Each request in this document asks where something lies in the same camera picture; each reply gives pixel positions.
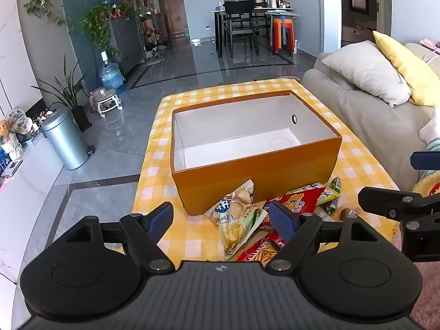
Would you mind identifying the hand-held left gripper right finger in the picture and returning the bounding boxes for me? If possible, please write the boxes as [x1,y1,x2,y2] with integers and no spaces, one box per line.
[267,201,377,271]

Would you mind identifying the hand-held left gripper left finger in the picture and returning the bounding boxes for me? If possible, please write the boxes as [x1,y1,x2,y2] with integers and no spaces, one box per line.
[65,202,174,271]

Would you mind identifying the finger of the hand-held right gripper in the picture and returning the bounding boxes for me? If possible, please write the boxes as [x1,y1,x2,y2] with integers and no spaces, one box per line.
[357,186,423,222]
[410,150,440,171]

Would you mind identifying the red snack packet round logo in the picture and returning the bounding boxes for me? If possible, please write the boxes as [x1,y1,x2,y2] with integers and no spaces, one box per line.
[263,183,326,226]

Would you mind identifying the red fries snack packet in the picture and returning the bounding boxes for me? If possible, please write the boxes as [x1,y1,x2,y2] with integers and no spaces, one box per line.
[235,231,287,269]

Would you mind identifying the orange cardboard box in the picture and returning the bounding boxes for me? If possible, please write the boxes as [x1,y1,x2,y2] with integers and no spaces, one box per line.
[170,89,343,216]

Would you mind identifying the pale striped clothing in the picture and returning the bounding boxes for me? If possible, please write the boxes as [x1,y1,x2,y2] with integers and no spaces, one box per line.
[417,137,440,183]

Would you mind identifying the yellow plush clothing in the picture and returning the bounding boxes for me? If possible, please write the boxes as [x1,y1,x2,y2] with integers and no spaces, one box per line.
[412,172,440,197]

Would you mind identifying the yellow checked tablecloth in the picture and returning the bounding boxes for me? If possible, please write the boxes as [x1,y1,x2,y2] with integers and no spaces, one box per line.
[132,77,401,262]

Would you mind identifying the pink fluffy cloth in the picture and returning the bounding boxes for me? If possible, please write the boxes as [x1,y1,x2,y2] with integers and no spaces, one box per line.
[408,261,440,330]

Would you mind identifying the beige sofa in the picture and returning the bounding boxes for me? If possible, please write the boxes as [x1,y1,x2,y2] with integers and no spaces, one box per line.
[301,41,440,193]

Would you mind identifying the yellow pillow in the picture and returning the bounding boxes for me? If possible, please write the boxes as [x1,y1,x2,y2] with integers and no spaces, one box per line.
[372,30,440,107]

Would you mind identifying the beige pillow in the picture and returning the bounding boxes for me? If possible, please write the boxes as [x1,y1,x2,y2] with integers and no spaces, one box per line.
[321,40,412,108]

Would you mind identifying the silver trash can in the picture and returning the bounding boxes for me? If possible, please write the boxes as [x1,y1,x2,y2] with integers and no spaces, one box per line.
[40,106,91,171]

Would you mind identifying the white low cabinet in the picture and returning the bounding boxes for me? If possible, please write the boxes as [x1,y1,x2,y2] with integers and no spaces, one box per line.
[0,131,67,282]

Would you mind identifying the white rolling stool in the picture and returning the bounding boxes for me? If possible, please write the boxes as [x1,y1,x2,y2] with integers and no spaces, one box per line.
[89,87,123,118]

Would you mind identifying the blue water jug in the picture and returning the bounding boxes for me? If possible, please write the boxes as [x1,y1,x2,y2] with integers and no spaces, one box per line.
[99,51,125,94]

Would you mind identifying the long-leaf potted plant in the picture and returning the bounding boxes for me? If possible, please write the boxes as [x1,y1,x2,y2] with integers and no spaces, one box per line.
[32,55,93,133]

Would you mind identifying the white tablet device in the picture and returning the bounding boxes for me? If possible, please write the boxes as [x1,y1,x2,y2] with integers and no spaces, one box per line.
[0,160,23,179]

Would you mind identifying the white basket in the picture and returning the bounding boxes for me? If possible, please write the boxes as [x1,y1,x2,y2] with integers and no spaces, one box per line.
[2,134,24,161]

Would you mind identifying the round printed fan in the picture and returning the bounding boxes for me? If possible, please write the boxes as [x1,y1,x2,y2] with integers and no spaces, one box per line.
[5,108,27,133]

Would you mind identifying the grey cabinet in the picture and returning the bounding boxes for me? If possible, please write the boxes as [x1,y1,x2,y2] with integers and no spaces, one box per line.
[108,15,145,76]

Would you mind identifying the stacked orange stools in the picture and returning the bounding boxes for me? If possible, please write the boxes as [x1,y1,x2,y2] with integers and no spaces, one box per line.
[269,15,297,56]

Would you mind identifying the bushy green pothos plant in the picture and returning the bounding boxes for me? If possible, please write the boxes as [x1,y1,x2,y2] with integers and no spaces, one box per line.
[74,0,121,57]

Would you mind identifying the brown door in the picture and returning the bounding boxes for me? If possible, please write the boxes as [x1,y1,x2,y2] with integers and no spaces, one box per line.
[157,0,185,38]

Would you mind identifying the black dining chair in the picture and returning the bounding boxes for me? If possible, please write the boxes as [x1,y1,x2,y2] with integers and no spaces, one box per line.
[223,1,257,54]

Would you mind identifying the dining table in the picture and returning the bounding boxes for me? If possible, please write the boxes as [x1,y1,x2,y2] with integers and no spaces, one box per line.
[210,7,300,59]

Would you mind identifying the trailing vine plant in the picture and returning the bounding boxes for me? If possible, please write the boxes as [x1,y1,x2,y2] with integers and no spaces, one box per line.
[23,0,69,27]

